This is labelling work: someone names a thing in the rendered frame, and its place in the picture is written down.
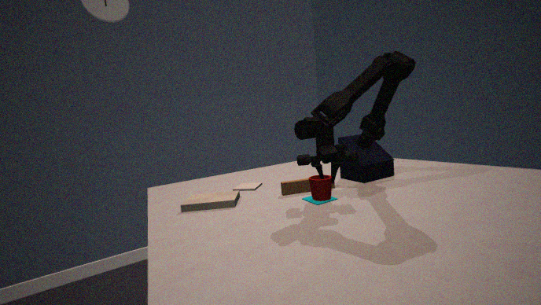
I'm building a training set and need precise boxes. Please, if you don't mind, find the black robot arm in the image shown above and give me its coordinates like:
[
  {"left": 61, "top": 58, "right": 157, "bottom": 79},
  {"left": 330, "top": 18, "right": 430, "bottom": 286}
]
[{"left": 294, "top": 51, "right": 416, "bottom": 164}]

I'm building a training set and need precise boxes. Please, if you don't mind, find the red cup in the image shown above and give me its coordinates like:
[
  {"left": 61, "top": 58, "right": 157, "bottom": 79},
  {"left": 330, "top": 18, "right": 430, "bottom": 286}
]
[{"left": 309, "top": 175, "right": 332, "bottom": 201}]

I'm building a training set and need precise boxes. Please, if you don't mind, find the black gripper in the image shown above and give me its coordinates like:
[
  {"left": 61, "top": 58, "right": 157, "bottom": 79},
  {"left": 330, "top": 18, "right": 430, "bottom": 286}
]
[{"left": 297, "top": 136, "right": 358, "bottom": 183}]

